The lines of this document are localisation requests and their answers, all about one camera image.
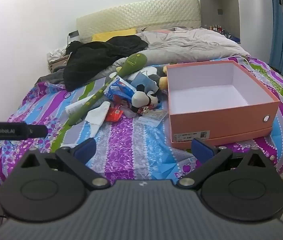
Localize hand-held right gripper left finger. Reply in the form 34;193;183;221
19;137;109;191

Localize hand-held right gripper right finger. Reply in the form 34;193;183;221
176;137;269;190

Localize orange cardboard box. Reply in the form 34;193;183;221
166;60;281;150

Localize translucent plastic piece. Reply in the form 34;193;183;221
123;106;137;120

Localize blue plastic bag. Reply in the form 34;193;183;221
104;77;137;105

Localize white tissue paper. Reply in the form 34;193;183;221
84;101;112;137

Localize white lotion tube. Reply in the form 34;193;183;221
65;97;90;117

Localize striped floral bed sheet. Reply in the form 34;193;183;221
0;56;283;186

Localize red packet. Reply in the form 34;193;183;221
106;106;123;122

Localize clear plastic packet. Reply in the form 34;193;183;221
135;109;168;128

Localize panda plush toy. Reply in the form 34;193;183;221
131;84;160;113

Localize brown cardboard box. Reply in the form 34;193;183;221
48;55;70;73

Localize white crumpled cloth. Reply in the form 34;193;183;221
47;45;68;62

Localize black clothes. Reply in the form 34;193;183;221
63;35;149;92

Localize green plush stick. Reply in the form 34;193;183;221
68;53;148;127

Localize grey duvet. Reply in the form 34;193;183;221
105;27;250;77

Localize blue tray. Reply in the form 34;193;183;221
225;31;241;43

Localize yellow pillow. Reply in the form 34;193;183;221
91;28;137;42

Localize row of small bottles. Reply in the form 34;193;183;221
205;24;226;35

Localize cream quilted headboard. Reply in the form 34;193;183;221
76;0;202;43

